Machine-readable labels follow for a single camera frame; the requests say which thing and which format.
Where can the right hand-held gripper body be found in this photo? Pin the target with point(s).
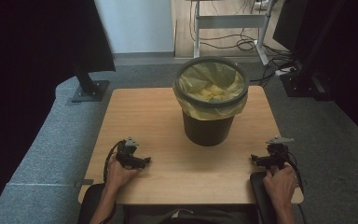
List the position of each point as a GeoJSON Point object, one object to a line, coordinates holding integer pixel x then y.
{"type": "Point", "coordinates": [279, 152]}

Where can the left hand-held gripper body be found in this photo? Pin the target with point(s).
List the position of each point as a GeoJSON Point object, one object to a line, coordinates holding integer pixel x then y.
{"type": "Point", "coordinates": [126, 151]}

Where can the black trash bin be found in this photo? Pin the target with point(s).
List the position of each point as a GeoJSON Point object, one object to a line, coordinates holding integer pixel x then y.
{"type": "Point", "coordinates": [208, 130]}

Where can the yellow garbage bag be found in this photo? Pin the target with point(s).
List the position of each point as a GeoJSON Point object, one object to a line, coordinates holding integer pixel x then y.
{"type": "Point", "coordinates": [211, 81]}

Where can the person's left hand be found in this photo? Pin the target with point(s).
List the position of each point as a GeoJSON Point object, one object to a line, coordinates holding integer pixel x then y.
{"type": "Point", "coordinates": [119, 175]}

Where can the person's right hand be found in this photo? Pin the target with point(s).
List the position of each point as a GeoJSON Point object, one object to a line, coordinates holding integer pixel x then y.
{"type": "Point", "coordinates": [279, 186]}

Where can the black stand base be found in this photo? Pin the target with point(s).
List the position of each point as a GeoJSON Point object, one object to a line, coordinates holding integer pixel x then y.
{"type": "Point", "coordinates": [304, 85]}

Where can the person's dark clothing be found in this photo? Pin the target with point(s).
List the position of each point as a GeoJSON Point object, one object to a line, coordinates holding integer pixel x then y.
{"type": "Point", "coordinates": [199, 217]}

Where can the white power strip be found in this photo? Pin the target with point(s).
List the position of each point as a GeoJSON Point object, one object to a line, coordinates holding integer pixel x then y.
{"type": "Point", "coordinates": [284, 71]}

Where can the black monitor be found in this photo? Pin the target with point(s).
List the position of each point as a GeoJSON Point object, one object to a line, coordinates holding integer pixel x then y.
{"type": "Point", "coordinates": [289, 25]}

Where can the white desk frame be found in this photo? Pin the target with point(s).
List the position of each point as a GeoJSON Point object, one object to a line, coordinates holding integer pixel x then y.
{"type": "Point", "coordinates": [230, 21]}

